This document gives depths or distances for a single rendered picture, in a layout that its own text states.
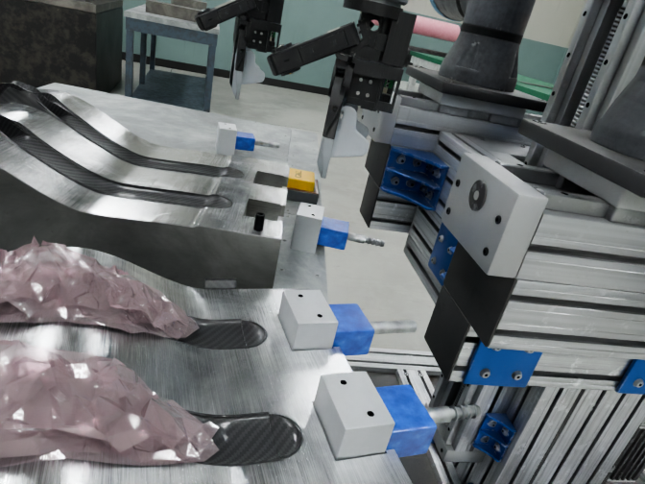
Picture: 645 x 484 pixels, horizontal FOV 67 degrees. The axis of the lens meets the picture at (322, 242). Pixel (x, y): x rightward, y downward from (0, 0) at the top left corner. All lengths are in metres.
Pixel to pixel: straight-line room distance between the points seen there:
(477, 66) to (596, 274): 0.52
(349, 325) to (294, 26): 6.79
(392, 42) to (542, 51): 8.00
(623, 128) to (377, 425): 0.41
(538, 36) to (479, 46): 7.52
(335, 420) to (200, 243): 0.26
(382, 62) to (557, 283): 0.32
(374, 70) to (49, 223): 0.39
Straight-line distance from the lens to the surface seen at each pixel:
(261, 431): 0.35
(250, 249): 0.51
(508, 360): 0.66
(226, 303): 0.45
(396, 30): 0.62
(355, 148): 0.61
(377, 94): 0.61
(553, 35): 8.65
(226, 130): 1.03
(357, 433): 0.33
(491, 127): 1.03
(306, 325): 0.40
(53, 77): 4.65
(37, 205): 0.56
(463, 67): 1.00
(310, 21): 7.18
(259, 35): 1.01
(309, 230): 0.67
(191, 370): 0.37
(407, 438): 0.36
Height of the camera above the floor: 1.11
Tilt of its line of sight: 25 degrees down
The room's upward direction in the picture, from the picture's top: 13 degrees clockwise
